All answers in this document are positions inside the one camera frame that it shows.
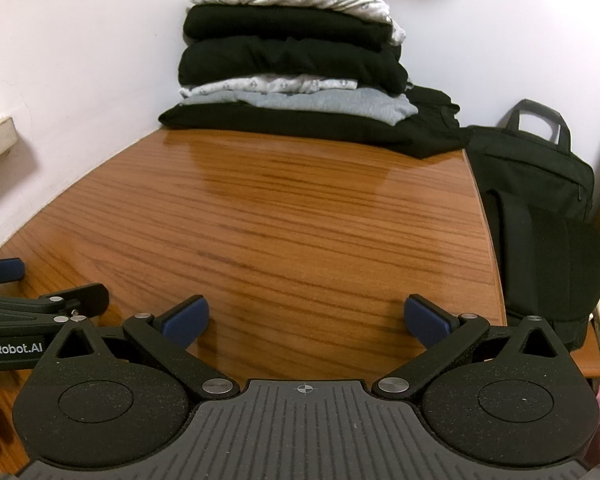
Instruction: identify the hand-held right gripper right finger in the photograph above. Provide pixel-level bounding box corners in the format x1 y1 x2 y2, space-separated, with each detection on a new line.
372 296 573 402

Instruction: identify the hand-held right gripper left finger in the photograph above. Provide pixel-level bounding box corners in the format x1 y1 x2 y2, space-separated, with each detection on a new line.
54 296 241 402

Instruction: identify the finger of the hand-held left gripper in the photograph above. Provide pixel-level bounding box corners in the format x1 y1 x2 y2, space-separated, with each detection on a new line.
0 283 110 334
0 258 27 289

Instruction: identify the black laptop bag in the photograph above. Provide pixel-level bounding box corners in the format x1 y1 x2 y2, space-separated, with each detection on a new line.
465 100 600 354

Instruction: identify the large black flat garment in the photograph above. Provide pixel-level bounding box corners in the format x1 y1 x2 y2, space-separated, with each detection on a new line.
158 85 474 159

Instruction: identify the grey folded garment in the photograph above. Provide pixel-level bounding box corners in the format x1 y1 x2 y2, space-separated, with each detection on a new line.
180 87 421 127

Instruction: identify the small white patterned folded garment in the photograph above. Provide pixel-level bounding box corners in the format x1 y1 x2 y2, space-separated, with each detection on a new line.
179 74 359 101

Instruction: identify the black folded garment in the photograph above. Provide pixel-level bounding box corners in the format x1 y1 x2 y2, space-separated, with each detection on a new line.
177 37 409 97
182 5 397 54

